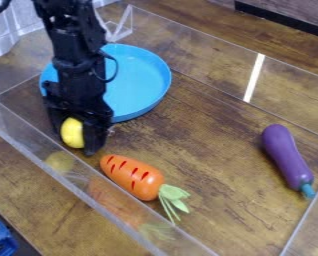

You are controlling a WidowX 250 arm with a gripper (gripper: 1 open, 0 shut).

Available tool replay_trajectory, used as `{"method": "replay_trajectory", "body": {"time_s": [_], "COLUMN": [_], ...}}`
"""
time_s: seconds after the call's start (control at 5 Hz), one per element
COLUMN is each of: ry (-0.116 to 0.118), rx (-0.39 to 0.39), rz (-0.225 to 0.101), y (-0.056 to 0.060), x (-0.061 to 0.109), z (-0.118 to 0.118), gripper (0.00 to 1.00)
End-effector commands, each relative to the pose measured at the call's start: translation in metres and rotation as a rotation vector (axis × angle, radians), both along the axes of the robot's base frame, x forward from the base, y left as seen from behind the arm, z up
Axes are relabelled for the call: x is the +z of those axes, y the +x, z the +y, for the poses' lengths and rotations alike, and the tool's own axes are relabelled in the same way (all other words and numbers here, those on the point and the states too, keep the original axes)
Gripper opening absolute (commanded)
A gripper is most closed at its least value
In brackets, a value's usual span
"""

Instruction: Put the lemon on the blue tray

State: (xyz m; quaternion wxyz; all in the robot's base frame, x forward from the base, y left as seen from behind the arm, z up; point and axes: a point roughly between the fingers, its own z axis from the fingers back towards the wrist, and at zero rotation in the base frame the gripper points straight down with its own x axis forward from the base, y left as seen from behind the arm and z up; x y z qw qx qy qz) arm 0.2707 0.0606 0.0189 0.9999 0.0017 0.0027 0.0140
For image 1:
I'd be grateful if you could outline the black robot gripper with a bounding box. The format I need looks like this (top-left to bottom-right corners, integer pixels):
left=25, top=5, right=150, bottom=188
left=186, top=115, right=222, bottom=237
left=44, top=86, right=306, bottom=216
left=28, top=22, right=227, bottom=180
left=41, top=55, right=113, bottom=156

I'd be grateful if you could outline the yellow toy lemon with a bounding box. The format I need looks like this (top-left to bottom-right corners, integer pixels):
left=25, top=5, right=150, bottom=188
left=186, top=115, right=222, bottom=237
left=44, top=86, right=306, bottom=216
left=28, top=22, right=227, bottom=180
left=60, top=118, right=84, bottom=149

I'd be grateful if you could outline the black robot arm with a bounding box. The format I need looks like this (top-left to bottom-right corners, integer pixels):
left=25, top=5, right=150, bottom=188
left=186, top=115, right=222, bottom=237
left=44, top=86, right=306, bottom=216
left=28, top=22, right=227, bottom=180
left=32, top=0, right=116, bottom=156

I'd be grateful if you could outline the round blue tray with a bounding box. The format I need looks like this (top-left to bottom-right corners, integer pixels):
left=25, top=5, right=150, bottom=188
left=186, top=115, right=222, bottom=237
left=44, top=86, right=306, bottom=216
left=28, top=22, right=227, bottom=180
left=37, top=43, right=174, bottom=124

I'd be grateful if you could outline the orange toy carrot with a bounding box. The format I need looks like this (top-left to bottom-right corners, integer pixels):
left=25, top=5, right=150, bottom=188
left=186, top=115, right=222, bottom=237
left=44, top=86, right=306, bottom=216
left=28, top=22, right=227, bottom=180
left=100, top=154, right=191, bottom=222

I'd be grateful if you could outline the white curtain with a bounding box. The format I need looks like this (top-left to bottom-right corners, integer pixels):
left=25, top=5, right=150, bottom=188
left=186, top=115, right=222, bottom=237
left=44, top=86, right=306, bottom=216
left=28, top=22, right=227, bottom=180
left=0, top=0, right=116, bottom=63

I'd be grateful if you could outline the blue box corner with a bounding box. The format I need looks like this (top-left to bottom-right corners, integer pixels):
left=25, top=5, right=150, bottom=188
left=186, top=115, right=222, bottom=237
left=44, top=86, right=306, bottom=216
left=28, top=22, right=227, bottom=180
left=0, top=221, right=19, bottom=256

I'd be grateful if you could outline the purple toy eggplant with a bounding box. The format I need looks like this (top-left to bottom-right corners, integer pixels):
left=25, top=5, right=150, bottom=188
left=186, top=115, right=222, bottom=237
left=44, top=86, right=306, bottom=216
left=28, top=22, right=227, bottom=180
left=262, top=124, right=315, bottom=199

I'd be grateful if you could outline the black baseboard strip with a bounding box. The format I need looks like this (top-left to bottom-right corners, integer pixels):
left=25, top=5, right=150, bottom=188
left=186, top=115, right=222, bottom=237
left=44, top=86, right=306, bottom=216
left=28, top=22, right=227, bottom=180
left=234, top=0, right=318, bottom=36

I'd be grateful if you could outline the clear acrylic enclosure wall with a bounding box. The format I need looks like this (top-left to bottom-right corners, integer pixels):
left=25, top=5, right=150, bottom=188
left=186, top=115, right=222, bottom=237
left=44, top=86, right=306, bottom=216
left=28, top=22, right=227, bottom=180
left=0, top=9, right=318, bottom=256

